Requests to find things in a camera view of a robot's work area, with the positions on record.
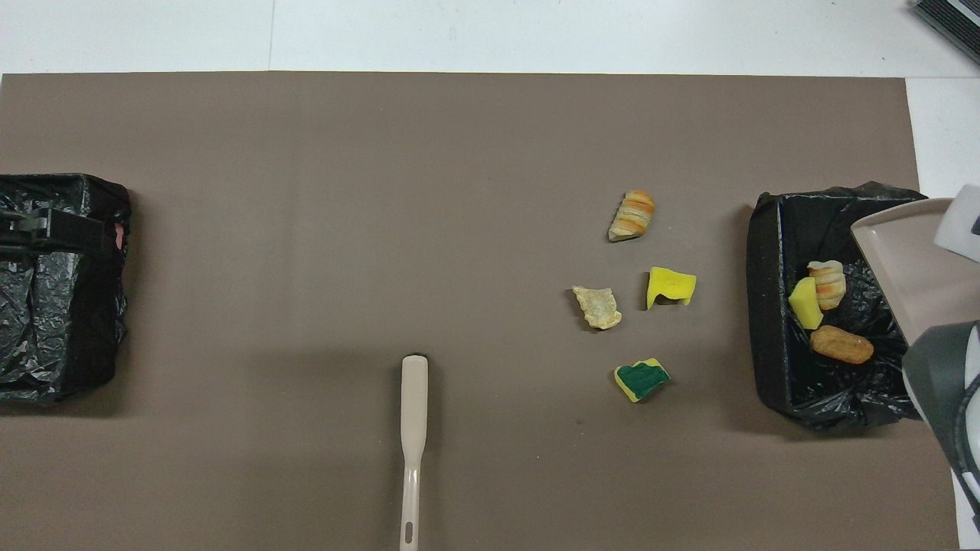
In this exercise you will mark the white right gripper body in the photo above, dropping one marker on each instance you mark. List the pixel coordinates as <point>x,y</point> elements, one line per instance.
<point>961,222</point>

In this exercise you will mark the beige plastic dustpan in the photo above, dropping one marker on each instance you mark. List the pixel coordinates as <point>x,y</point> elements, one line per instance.
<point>911,268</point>

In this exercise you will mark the striped bread roll piece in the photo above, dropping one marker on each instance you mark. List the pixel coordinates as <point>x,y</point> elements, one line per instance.
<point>634,214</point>
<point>828,285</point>

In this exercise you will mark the brown bread roll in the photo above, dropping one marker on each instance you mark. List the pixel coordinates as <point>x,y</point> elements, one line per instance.
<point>842,344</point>

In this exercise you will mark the small yellow sponge wedge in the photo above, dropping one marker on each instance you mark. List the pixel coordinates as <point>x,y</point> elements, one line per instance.
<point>804,304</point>

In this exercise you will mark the large yellow sponge piece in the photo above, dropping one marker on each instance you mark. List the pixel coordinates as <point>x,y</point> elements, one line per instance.
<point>670,285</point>

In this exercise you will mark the green and yellow sponge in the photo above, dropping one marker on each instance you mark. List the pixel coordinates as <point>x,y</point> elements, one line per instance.
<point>641,379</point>

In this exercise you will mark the pale torn bread chunk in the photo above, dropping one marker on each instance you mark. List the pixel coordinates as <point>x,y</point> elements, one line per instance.
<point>599,308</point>

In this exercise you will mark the beige hand brush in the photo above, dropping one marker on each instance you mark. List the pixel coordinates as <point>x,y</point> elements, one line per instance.
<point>414,398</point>

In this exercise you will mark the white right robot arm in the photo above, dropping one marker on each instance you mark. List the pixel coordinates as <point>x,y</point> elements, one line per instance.
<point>945,383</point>

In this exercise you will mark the bin with black bag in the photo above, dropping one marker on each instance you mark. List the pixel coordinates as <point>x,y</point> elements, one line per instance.
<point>69,321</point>
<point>773,306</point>

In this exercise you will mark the dark ribbed panel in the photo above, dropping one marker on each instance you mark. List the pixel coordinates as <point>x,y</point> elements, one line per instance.
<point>953,19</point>

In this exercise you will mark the brown table mat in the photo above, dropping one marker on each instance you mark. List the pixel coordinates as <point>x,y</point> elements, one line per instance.
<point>383,191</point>

